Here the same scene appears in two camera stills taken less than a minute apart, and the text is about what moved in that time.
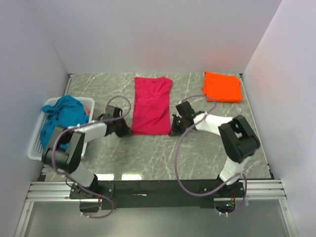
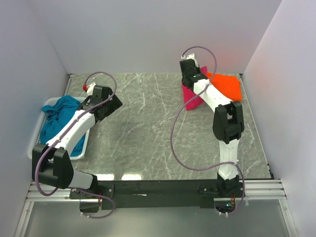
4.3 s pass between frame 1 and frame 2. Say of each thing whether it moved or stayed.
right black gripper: moved
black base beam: stayed
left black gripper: moved
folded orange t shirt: stayed
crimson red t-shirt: moved
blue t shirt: stayed
